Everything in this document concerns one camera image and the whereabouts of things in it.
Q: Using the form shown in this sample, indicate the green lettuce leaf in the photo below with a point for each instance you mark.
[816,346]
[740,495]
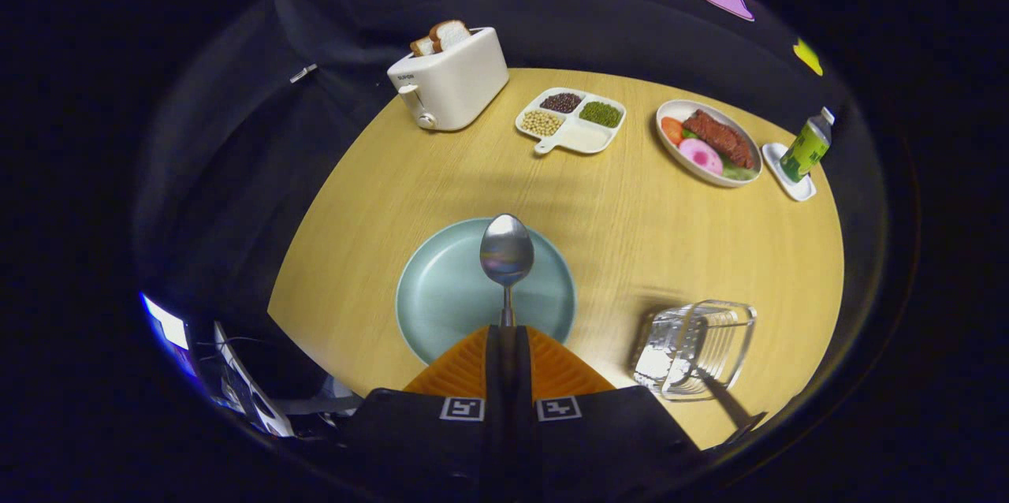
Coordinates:
[739,171]

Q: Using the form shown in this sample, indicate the brown meat slab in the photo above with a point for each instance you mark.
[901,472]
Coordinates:
[721,138]

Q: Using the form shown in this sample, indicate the small white coaster dish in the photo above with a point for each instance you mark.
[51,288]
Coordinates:
[798,189]

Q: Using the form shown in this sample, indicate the cream white toaster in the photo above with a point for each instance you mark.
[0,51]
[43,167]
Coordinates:
[457,85]

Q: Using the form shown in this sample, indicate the small toast bread slice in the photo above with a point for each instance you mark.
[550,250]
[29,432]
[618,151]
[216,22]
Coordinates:
[422,46]

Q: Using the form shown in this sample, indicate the large toast bread slice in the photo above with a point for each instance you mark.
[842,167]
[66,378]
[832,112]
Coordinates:
[451,35]

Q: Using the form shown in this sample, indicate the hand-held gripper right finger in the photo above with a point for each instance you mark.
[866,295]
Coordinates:
[524,377]

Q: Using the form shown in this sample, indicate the heap of yellow soybeans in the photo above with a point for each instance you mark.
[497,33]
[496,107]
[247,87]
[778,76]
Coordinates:
[541,123]

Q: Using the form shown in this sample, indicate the green label drink bottle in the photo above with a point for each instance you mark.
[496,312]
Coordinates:
[804,148]

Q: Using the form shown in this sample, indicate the heap of dark red beans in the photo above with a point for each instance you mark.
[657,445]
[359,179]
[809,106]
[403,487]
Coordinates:
[561,102]

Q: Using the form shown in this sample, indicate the orange carrot slice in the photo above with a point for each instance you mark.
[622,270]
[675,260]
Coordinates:
[672,130]

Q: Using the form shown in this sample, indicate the glowing screen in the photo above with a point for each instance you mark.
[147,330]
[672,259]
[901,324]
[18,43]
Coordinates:
[167,326]

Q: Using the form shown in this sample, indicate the white edged dark device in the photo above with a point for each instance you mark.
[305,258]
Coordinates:
[252,396]

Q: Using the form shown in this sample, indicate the heap of green beans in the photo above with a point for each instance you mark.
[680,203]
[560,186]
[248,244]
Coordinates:
[601,114]

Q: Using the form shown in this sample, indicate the white oval food plate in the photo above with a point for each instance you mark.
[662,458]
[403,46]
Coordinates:
[670,152]

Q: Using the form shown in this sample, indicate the pink round food slice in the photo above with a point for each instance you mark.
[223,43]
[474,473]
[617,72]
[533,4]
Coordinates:
[700,156]

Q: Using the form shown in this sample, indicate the white divided snack tray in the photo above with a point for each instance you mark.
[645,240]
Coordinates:
[587,139]

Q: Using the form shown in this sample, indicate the silver spoon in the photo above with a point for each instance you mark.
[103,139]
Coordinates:
[507,251]

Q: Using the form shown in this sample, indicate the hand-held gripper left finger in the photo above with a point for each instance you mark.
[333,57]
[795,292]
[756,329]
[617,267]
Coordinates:
[493,377]

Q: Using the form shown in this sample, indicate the silver cloth clip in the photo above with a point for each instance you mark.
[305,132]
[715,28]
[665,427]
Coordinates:
[303,73]

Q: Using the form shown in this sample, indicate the teal round plate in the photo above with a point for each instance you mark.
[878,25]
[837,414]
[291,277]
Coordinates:
[441,290]

